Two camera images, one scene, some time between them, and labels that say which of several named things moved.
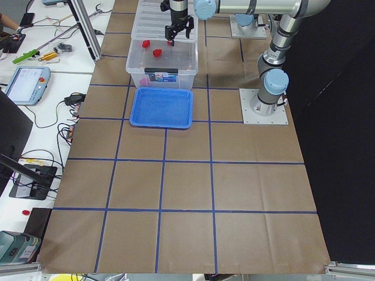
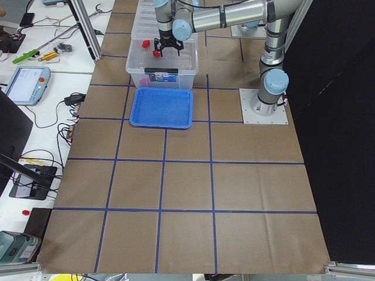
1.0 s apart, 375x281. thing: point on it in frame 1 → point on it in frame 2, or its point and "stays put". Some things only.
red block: (157, 52) stays put
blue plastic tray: (162, 107) stays put
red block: (143, 82) stays put
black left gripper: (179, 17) → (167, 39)
